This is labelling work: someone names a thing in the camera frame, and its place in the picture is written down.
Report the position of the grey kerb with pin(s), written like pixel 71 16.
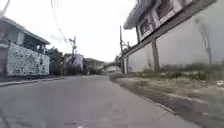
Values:
pixel 26 81

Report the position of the building with overhanging storey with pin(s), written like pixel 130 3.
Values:
pixel 153 15

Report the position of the utility pole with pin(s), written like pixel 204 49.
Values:
pixel 73 46
pixel 121 50

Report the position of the distant buildings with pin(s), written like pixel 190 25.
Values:
pixel 90 65

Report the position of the house with stone wall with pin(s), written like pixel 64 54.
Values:
pixel 25 60

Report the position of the grey asphalt road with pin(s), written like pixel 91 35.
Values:
pixel 83 100

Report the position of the dirt and weed verge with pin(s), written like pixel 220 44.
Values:
pixel 173 88

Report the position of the dark green trees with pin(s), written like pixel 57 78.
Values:
pixel 56 61

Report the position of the tall grey concrete wall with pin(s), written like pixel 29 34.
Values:
pixel 180 45

